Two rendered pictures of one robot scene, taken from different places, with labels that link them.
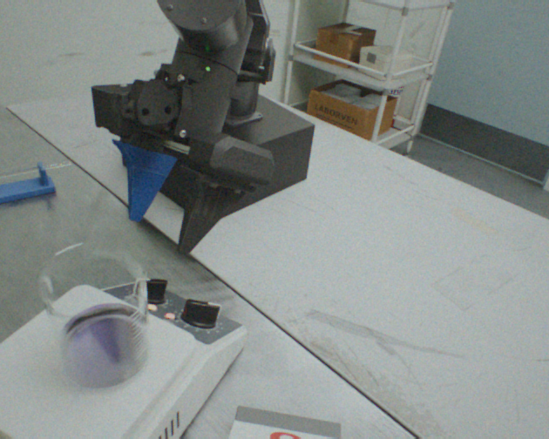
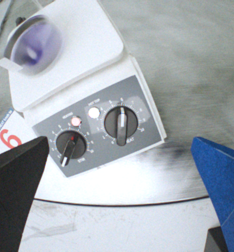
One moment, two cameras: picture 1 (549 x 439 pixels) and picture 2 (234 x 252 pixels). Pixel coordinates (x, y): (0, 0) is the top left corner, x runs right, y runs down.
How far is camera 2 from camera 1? 38 cm
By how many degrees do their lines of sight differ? 67
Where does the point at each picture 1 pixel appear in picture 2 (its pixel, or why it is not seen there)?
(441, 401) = not seen: hidden behind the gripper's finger
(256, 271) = (132, 231)
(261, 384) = (48, 161)
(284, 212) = not seen: outside the picture
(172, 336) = (25, 95)
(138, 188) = (223, 164)
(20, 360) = (75, 8)
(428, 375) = not seen: hidden behind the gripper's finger
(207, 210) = not seen: outside the picture
